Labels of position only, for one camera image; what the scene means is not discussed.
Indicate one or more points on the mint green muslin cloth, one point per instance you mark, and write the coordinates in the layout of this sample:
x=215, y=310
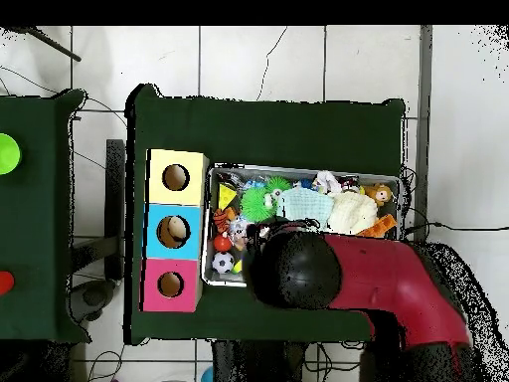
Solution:
x=306, y=205

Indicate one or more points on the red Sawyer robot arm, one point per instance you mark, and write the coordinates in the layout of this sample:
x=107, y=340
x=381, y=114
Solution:
x=374, y=270

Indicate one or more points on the shallow clear mesh bin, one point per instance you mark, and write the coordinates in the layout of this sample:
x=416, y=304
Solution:
x=208, y=231

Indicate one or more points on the wooden box with three holes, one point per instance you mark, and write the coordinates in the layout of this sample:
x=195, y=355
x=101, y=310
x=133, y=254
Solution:
x=191, y=231

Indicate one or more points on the large green spiky ball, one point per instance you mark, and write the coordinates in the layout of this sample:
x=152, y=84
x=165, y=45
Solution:
x=256, y=204

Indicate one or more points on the yellow cheese wedge toy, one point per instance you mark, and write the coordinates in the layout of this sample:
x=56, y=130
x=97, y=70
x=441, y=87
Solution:
x=227, y=196

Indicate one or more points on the orange tiger plush toy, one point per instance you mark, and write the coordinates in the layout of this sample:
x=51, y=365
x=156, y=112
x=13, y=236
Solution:
x=222, y=220

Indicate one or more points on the small green spiky ball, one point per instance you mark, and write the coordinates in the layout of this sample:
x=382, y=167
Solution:
x=280, y=187

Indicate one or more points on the small red ball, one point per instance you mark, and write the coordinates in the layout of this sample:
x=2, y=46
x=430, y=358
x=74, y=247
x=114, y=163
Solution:
x=223, y=243

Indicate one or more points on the small soccer ball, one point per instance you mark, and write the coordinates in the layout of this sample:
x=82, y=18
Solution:
x=223, y=263

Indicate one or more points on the cream muslin cloth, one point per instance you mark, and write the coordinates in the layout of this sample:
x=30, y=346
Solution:
x=352, y=213

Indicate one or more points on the orange plastic toy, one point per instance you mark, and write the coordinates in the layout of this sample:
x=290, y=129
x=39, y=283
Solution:
x=382, y=225

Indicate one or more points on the small brown plush doll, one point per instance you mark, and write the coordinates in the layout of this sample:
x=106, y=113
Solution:
x=382, y=193

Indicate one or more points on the green cloth side table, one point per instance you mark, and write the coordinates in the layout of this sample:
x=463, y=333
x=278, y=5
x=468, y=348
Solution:
x=40, y=239

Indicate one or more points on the bright green round object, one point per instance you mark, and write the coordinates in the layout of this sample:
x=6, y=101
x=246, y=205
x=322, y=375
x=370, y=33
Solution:
x=7, y=153

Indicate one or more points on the small red round object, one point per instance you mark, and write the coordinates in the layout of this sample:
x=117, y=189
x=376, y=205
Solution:
x=5, y=282

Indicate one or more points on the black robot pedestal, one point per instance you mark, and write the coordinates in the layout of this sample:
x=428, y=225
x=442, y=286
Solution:
x=254, y=366

